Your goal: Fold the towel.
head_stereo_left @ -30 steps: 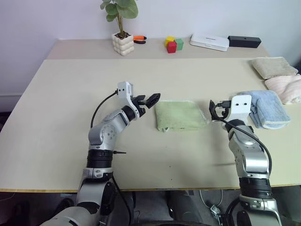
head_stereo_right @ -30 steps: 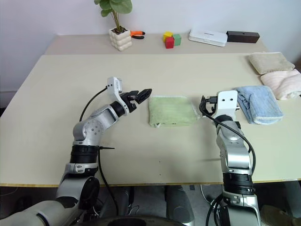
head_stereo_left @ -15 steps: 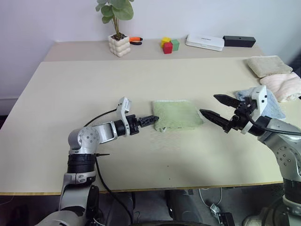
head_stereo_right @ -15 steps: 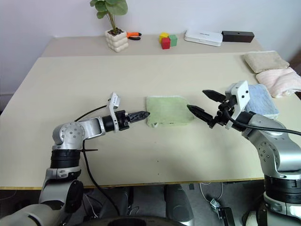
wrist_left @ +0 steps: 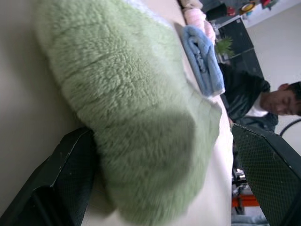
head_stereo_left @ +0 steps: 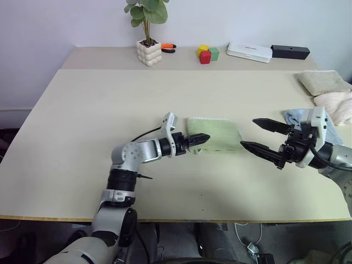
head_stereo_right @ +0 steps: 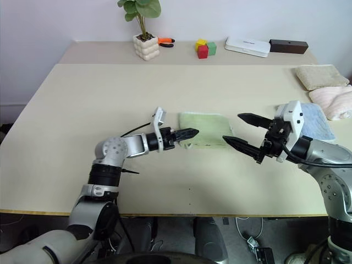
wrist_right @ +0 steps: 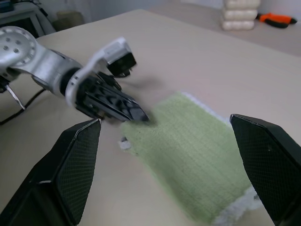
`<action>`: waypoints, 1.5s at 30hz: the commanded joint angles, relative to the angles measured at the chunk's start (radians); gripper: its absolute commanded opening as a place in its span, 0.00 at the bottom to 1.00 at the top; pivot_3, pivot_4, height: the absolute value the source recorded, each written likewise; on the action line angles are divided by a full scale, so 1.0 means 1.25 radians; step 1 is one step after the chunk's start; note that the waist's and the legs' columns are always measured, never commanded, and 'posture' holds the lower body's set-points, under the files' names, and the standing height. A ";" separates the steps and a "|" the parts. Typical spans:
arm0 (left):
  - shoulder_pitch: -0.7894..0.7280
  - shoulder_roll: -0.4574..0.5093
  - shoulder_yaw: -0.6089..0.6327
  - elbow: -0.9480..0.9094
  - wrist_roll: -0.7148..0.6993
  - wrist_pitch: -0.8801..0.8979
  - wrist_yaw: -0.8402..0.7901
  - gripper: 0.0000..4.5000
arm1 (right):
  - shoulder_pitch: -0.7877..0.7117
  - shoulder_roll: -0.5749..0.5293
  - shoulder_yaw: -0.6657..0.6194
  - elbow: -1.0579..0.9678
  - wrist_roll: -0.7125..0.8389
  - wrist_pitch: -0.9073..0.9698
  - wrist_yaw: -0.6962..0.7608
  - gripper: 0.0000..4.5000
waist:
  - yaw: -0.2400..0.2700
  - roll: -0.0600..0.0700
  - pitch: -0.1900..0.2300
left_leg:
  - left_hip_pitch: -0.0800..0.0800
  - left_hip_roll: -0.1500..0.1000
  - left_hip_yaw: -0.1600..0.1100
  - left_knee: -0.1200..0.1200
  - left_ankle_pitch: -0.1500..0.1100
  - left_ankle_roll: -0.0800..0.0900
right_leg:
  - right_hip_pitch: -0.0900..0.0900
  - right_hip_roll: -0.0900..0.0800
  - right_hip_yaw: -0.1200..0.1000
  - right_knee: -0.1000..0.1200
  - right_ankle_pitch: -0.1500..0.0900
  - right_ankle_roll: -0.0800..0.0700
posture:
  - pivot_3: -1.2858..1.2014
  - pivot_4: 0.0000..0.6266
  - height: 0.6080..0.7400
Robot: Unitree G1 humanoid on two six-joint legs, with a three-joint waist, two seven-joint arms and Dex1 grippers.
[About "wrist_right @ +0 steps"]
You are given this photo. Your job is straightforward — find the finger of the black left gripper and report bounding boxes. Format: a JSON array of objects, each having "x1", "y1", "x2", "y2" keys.
[
  {"x1": 93, "y1": 83, "x2": 143, "y2": 113},
  {"x1": 86, "y1": 93, "x2": 151, "y2": 122}
]

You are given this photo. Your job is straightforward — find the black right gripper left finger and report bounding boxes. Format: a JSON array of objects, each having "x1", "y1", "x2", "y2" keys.
[{"x1": 0, "y1": 118, "x2": 103, "y2": 226}]

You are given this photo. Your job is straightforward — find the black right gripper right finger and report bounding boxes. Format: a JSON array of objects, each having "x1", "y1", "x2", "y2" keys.
[{"x1": 230, "y1": 114, "x2": 301, "y2": 226}]

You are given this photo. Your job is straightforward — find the green towel with white trim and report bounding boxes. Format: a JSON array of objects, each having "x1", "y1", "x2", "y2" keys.
[{"x1": 117, "y1": 91, "x2": 262, "y2": 226}]

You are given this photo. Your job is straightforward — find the tan round basket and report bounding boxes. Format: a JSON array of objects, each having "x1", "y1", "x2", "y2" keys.
[{"x1": 52, "y1": 10, "x2": 85, "y2": 32}]

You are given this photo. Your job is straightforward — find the grey cabinet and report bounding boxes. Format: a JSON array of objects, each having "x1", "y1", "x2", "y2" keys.
[{"x1": 0, "y1": 0, "x2": 56, "y2": 39}]

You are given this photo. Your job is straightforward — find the orange and black pliers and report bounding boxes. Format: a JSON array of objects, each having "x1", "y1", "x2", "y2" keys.
[{"x1": 255, "y1": 12, "x2": 298, "y2": 29}]

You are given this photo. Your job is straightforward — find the cream ribbed plant pot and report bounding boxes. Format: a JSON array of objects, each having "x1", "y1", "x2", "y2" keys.
[{"x1": 220, "y1": 0, "x2": 262, "y2": 32}]

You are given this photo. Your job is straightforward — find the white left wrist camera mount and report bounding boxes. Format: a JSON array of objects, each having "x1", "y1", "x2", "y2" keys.
[{"x1": 64, "y1": 36, "x2": 137, "y2": 108}]

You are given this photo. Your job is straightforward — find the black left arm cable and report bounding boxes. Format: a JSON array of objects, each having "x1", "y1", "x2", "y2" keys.
[{"x1": 0, "y1": 86, "x2": 47, "y2": 126}]

